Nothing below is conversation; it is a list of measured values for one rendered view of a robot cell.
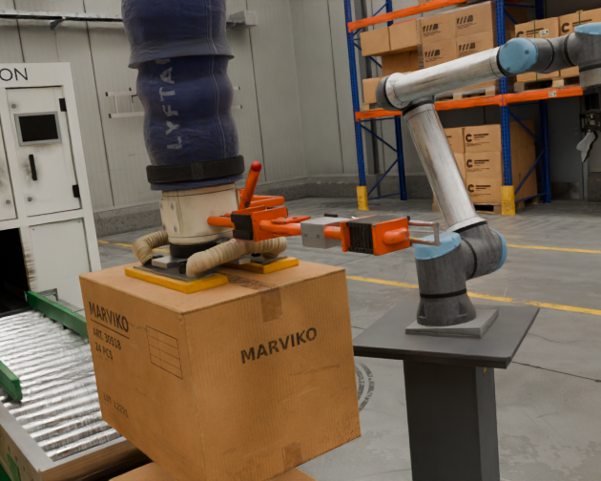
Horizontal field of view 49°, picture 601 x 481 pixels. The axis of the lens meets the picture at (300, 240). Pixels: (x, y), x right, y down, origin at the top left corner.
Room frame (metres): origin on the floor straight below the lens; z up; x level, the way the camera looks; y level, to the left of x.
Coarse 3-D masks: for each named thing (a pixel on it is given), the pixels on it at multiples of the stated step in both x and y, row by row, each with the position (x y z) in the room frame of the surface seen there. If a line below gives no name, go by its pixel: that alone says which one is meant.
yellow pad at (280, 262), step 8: (248, 256) 1.55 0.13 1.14; (256, 256) 1.53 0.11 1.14; (280, 256) 1.51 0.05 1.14; (224, 264) 1.57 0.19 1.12; (232, 264) 1.54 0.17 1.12; (240, 264) 1.51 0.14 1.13; (248, 264) 1.49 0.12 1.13; (256, 264) 1.46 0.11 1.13; (264, 264) 1.45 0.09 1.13; (272, 264) 1.45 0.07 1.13; (280, 264) 1.46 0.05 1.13; (288, 264) 1.47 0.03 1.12; (296, 264) 1.49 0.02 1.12; (256, 272) 1.46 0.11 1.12; (264, 272) 1.44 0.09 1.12
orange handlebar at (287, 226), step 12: (252, 204) 1.67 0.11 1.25; (264, 204) 1.69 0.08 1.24; (276, 204) 1.71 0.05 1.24; (216, 216) 1.45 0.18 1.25; (300, 216) 1.27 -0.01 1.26; (264, 228) 1.27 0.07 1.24; (276, 228) 1.24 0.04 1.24; (288, 228) 1.21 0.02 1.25; (336, 228) 1.10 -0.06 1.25; (384, 240) 1.01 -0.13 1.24; (396, 240) 1.01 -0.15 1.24
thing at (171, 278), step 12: (180, 264) 1.42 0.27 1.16; (132, 276) 1.56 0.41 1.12; (144, 276) 1.50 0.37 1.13; (156, 276) 1.45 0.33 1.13; (168, 276) 1.43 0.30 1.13; (180, 276) 1.40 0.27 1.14; (204, 276) 1.38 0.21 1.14; (216, 276) 1.38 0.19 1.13; (180, 288) 1.35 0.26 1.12; (192, 288) 1.33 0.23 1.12; (204, 288) 1.35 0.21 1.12
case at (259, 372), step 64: (128, 320) 1.42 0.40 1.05; (192, 320) 1.20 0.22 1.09; (256, 320) 1.28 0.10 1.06; (320, 320) 1.37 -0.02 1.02; (128, 384) 1.47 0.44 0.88; (192, 384) 1.19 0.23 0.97; (256, 384) 1.27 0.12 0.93; (320, 384) 1.36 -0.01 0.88; (192, 448) 1.22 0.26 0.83; (256, 448) 1.26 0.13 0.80; (320, 448) 1.35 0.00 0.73
